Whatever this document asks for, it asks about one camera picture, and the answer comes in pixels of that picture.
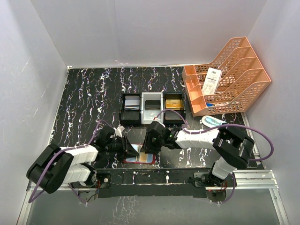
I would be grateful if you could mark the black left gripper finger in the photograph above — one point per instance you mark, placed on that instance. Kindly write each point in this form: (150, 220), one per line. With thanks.
(128, 149)
(120, 152)

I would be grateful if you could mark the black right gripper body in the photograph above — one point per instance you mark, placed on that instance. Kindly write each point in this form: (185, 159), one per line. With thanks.
(152, 139)

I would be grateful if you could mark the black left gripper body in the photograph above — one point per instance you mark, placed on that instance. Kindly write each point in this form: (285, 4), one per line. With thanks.
(110, 146)

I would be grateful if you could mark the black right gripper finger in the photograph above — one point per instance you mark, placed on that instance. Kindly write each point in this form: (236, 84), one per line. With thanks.
(156, 147)
(146, 146)

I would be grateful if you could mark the red leather card holder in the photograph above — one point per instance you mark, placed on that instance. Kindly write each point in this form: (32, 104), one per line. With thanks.
(133, 160)

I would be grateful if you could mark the white VIP chip card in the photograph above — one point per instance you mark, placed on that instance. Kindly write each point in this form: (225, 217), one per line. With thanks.
(132, 102)

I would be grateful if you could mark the gold magnetic stripe card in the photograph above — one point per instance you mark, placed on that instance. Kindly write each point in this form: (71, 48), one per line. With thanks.
(145, 158)

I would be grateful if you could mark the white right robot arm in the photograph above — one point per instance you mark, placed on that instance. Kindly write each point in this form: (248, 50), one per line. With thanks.
(233, 146)

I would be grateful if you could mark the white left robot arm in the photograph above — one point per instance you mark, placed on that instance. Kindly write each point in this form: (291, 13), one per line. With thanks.
(62, 165)

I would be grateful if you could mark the black card in white bin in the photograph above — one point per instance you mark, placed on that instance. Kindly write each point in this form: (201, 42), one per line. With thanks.
(152, 104)

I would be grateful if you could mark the black bin right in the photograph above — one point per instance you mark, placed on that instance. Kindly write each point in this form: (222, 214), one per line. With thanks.
(174, 117)

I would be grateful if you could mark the black bin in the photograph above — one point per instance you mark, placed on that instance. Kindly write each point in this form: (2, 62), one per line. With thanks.
(174, 117)
(129, 117)

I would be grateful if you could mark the black bin left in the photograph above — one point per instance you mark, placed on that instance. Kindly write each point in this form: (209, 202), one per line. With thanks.
(129, 117)

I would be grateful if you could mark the white bin middle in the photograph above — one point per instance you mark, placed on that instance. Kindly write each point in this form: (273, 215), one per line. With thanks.
(147, 116)

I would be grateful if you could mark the white blue tape dispenser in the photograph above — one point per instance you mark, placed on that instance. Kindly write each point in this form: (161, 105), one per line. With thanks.
(211, 122)

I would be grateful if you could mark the white paper receipt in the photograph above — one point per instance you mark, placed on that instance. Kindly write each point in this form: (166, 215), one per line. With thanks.
(211, 81)

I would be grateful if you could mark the orange plastic desk organizer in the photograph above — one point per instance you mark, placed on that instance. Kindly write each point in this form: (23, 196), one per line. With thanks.
(242, 81)

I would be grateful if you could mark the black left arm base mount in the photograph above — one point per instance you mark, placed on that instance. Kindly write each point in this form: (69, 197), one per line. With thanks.
(88, 179)

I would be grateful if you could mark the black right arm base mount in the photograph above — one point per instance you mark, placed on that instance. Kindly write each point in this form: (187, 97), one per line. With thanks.
(215, 188)

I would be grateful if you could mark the aluminium frame rail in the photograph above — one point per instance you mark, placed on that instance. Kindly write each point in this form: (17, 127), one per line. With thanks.
(162, 197)

